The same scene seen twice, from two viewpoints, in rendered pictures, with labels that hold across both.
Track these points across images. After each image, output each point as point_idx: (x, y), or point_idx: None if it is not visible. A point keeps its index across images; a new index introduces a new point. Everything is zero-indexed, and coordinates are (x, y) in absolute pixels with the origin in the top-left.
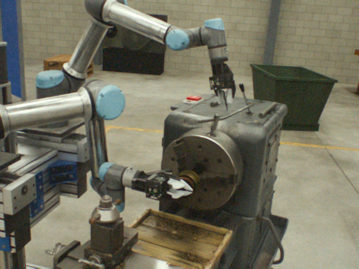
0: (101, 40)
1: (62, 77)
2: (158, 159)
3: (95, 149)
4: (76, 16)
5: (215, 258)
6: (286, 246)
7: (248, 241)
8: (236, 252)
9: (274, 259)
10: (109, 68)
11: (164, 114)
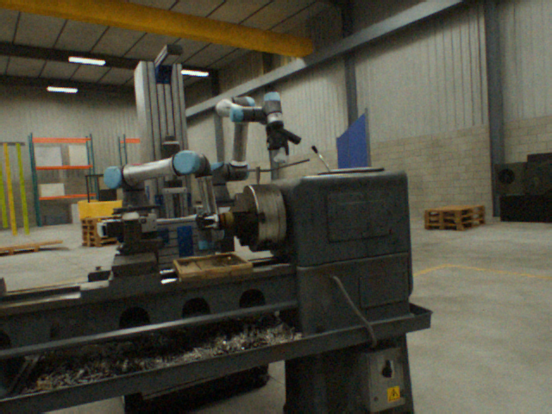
0: (243, 134)
1: (219, 164)
2: (468, 294)
3: (203, 203)
4: (476, 167)
5: (204, 270)
6: (542, 398)
7: (306, 295)
8: (295, 304)
9: (503, 404)
10: (508, 217)
11: (531, 258)
